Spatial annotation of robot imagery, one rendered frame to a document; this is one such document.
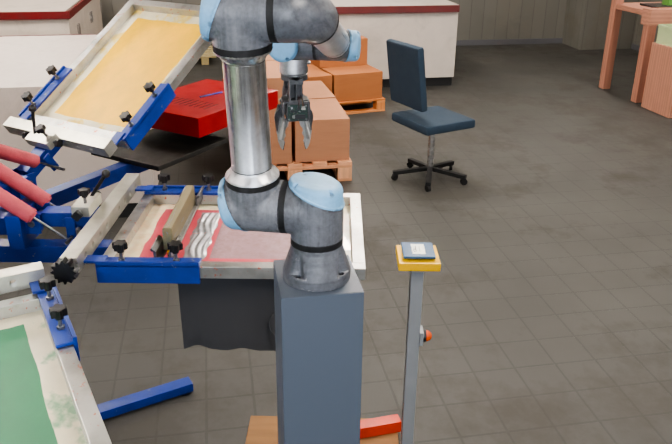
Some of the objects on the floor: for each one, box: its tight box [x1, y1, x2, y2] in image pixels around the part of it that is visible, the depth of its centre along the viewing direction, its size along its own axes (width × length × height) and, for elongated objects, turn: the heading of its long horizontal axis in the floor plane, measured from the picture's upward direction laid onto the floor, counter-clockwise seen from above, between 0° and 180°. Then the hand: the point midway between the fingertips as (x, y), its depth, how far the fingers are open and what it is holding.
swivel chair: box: [386, 39, 475, 192], centre depth 532 cm, size 61×58×105 cm
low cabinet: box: [305, 0, 460, 88], centre depth 909 cm, size 193×239×94 cm
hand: (294, 144), depth 195 cm, fingers open, 5 cm apart
